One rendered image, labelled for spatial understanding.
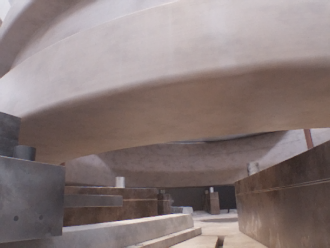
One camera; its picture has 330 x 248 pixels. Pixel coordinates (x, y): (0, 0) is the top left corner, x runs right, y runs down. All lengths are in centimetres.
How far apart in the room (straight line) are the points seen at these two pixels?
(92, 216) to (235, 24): 164
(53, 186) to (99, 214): 120
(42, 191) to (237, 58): 65
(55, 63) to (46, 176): 38
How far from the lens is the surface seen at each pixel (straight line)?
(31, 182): 74
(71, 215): 188
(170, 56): 65
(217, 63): 62
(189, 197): 646
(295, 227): 99
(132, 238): 123
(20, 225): 73
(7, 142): 85
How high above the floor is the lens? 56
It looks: 18 degrees up
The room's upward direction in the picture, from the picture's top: 2 degrees counter-clockwise
